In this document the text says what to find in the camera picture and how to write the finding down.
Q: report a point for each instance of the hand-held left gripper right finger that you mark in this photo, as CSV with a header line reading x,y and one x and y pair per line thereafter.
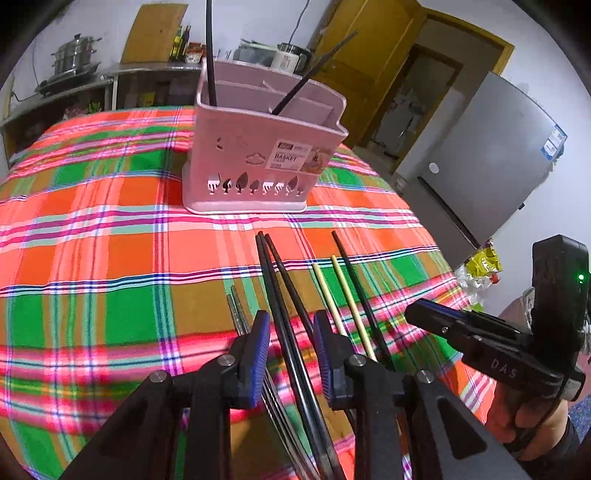
x,y
323,355

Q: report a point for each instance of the metal chopstick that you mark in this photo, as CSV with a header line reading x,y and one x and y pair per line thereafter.
x,y
241,311
232,311

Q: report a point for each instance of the wooden cutting board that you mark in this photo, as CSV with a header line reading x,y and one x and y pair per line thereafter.
x,y
152,32

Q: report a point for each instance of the red seasoning packets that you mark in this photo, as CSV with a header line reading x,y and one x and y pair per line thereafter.
x,y
195,51

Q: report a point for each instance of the pink plastic utensil basket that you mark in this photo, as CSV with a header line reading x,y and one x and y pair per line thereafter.
x,y
231,138

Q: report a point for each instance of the person's right hand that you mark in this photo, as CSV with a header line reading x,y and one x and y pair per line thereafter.
x,y
505,415

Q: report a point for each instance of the dark sauce bottle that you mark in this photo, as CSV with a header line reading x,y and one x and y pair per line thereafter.
x,y
186,41

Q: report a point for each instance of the yellow snack bag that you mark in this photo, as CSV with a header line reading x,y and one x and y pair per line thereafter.
x,y
482,263

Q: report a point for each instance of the steel steamer pot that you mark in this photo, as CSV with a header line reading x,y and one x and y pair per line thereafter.
x,y
76,53

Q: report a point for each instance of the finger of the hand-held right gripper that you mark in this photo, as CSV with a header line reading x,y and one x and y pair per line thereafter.
x,y
498,357
489,321

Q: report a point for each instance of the plaid tablecloth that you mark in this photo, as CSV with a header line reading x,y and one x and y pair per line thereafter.
x,y
115,254

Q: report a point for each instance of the white plastic bag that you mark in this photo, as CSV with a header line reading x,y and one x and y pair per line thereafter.
x,y
471,288

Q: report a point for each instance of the bamboo chopstick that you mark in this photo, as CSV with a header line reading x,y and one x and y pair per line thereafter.
x,y
328,300
353,309

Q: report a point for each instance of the yellow door frame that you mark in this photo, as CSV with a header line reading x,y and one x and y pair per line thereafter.
x,y
489,44

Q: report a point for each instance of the gas stove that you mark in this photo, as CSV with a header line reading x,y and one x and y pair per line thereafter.
x,y
64,82

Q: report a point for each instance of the black chopstick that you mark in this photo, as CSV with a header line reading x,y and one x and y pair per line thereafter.
x,y
314,69
355,286
212,55
277,300
293,286

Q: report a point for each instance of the yellow oil bottle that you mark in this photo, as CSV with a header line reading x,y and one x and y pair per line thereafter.
x,y
176,44

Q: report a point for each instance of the grey refrigerator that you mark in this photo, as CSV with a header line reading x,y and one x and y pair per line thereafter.
x,y
485,161

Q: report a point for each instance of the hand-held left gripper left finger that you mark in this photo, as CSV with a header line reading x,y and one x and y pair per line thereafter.
x,y
261,350

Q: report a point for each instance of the kitchen counter shelf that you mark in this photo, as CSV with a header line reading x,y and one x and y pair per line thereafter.
x,y
60,108

